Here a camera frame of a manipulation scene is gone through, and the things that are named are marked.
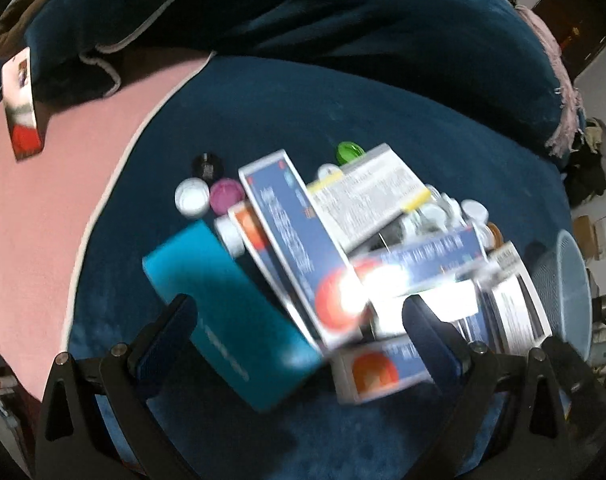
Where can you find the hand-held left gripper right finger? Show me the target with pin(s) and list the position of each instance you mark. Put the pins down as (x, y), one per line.
(433, 355)

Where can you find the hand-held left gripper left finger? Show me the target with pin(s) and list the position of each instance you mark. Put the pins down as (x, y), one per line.
(163, 345)

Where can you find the teal box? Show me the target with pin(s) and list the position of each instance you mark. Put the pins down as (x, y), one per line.
(223, 300)

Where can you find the long blue white medicine box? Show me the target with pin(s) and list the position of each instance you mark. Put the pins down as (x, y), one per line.
(423, 260)

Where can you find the white printed medicine box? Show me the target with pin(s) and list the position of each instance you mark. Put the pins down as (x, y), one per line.
(513, 300)

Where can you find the light blue mesh basket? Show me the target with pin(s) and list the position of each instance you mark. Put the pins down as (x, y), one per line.
(558, 280)

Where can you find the small orange blue medicine box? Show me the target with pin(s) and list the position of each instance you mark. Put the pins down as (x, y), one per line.
(248, 225)

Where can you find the large blue orange medicine box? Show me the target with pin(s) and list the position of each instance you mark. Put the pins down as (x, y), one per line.
(288, 240)

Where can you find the white box with yellow label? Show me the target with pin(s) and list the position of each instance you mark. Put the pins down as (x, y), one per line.
(368, 195)

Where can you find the orange capped bottle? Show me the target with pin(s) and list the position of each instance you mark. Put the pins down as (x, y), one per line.
(494, 235)

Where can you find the cluster of white capped bottles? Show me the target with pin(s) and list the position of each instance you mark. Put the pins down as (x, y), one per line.
(463, 210)

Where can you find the white bottle cap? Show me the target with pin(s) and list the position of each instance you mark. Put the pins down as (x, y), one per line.
(193, 197)

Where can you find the pink bottle cap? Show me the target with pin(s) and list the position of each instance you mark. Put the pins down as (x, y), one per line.
(227, 196)

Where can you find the pink blanket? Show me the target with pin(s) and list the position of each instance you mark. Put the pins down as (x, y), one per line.
(58, 210)

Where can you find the black bottle cap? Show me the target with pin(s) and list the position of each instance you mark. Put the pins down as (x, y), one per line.
(208, 166)

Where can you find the cardboard box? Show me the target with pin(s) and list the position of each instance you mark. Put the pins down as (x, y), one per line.
(590, 237)

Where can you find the green bottle cap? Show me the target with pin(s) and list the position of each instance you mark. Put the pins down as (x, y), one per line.
(350, 152)

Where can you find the pile of dark clothes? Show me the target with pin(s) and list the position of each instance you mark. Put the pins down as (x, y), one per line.
(593, 165)

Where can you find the red white printed card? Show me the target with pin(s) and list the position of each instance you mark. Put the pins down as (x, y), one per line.
(23, 110)

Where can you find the blue plush blanket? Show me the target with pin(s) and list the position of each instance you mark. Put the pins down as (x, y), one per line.
(333, 100)

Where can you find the pink fringed throw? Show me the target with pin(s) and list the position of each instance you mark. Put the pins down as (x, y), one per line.
(558, 60)

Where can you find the blue plush pillow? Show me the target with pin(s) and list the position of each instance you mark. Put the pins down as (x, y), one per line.
(333, 10)

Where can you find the brown cloth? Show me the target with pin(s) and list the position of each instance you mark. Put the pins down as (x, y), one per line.
(28, 10)

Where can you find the dark wooden door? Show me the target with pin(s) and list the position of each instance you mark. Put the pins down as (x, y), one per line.
(573, 20)

